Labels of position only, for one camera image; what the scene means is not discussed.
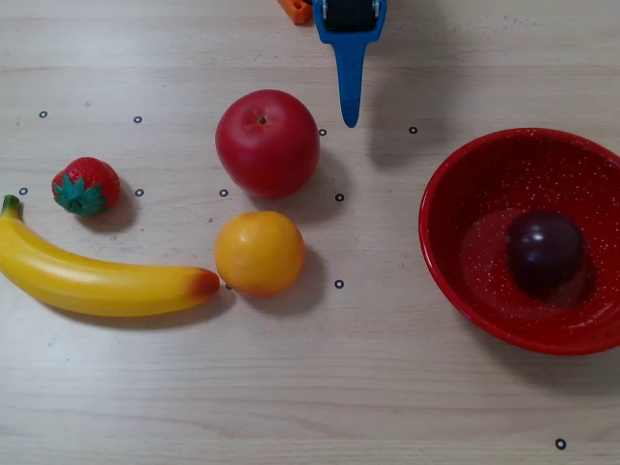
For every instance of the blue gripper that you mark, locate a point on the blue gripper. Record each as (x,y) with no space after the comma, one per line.
(350,15)

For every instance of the red toy apple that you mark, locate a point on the red toy apple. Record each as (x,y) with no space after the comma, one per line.
(269,145)

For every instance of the red speckled bowl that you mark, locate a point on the red speckled bowl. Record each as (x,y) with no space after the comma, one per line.
(465,203)

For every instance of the dark purple plum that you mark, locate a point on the dark purple plum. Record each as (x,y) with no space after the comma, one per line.
(545,254)

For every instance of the toy orange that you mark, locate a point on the toy orange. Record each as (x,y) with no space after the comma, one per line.
(259,254)

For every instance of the red toy strawberry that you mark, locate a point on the red toy strawberry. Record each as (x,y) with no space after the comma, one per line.
(92,181)

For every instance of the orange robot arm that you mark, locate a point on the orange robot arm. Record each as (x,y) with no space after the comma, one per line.
(298,9)

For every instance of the yellow toy banana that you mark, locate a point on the yellow toy banana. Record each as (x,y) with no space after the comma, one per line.
(97,283)

